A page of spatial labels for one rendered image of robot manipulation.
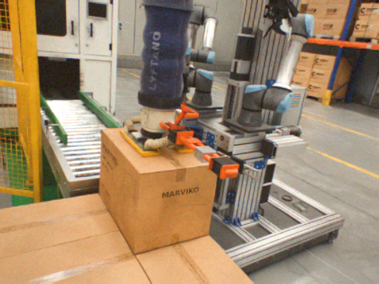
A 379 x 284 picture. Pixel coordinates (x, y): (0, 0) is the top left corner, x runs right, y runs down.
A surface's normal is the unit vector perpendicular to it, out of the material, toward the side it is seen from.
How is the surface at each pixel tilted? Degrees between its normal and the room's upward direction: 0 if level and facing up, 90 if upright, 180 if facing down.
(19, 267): 0
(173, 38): 77
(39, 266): 0
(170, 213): 90
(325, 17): 90
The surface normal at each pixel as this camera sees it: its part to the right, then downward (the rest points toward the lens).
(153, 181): 0.49, 0.33
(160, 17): -0.25, 0.47
